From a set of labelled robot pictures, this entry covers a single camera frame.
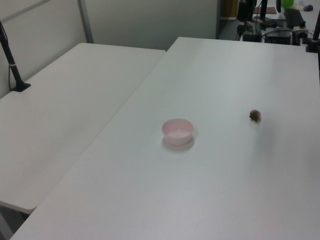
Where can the black camera stand pole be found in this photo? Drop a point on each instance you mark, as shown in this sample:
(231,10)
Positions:
(12,67)

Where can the green round object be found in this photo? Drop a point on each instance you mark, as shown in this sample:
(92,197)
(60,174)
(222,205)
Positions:
(287,3)

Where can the black monitor stand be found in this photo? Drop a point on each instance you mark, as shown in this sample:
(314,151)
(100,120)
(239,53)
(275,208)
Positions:
(263,15)

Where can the yellow wooden cabinet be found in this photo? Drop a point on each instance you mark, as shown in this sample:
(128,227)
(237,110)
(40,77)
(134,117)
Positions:
(230,8)

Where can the grey computer mouse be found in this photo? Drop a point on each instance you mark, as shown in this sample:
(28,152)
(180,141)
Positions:
(308,8)

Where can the white side table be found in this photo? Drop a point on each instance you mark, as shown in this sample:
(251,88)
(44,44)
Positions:
(62,105)

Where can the grey partition frame post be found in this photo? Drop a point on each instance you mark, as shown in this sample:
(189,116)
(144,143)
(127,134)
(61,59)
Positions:
(86,25)

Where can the pink plastic bowl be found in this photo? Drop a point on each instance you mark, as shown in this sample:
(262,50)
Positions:
(186,140)

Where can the dark device on tripod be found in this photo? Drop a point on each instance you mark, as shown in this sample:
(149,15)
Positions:
(243,10)

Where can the black pole with table clamp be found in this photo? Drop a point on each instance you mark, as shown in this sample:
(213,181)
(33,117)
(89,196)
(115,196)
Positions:
(312,46)

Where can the black equipment box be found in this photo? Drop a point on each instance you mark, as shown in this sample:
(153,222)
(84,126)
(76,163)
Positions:
(278,37)

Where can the dark laptop panel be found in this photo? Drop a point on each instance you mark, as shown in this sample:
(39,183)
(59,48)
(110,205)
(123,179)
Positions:
(295,17)

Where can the red strawberry with green leaves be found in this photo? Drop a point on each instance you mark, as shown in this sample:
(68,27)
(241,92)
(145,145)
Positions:
(255,115)

